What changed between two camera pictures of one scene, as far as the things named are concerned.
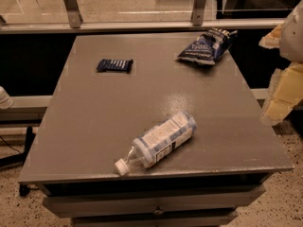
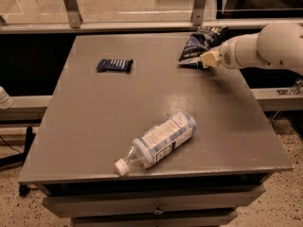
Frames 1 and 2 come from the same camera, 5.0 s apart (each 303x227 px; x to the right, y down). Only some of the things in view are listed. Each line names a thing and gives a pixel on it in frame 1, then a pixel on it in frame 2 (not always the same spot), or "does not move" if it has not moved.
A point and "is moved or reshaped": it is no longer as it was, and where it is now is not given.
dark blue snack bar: x=114 y=64 does not move
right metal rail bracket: x=197 y=16 does not move
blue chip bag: x=209 y=47 is moved or reshaped
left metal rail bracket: x=71 y=4 does not move
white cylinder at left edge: x=6 y=101 does not move
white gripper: x=293 y=37 to x=226 y=57
